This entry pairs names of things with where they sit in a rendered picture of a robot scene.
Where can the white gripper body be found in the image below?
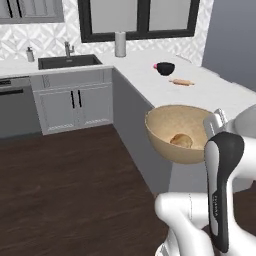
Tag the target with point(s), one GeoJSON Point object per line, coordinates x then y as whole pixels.
{"type": "Point", "coordinates": [212, 126]}

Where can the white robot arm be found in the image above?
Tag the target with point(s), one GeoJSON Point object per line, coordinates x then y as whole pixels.
{"type": "Point", "coordinates": [186, 213]}

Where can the brown bread loaf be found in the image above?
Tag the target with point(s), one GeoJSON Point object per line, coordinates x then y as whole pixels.
{"type": "Point", "coordinates": [181, 140]}

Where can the tan round basket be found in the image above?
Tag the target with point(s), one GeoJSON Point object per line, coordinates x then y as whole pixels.
{"type": "Point", "coordinates": [166, 133]}

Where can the wooden rolling pin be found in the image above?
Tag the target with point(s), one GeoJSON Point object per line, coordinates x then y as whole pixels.
{"type": "Point", "coordinates": [181, 82]}

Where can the black bowl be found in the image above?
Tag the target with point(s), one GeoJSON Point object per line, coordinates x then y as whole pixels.
{"type": "Point", "coordinates": [165, 68]}

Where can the pink small object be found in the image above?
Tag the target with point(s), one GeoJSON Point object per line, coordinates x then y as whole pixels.
{"type": "Point", "coordinates": [155, 66]}

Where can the black framed window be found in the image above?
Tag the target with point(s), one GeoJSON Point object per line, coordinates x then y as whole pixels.
{"type": "Point", "coordinates": [140, 35]}

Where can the white paper towel roll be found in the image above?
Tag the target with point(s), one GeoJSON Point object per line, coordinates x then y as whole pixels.
{"type": "Point", "coordinates": [120, 44]}

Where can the white sink base cupboards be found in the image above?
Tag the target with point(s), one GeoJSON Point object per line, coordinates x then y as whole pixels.
{"type": "Point", "coordinates": [73, 100]}

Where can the black sink basin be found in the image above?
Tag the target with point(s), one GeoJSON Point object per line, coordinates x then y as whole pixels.
{"type": "Point", "coordinates": [68, 62]}

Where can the grey metal tap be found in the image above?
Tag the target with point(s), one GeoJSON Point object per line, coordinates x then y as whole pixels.
{"type": "Point", "coordinates": [68, 49]}

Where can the grey soap dispenser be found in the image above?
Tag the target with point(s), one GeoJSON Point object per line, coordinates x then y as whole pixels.
{"type": "Point", "coordinates": [30, 55]}

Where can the grey dishwasher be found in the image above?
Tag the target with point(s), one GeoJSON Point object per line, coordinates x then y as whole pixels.
{"type": "Point", "coordinates": [16, 110]}

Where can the grey wall cupboards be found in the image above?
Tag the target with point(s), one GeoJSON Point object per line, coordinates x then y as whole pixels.
{"type": "Point", "coordinates": [31, 10]}

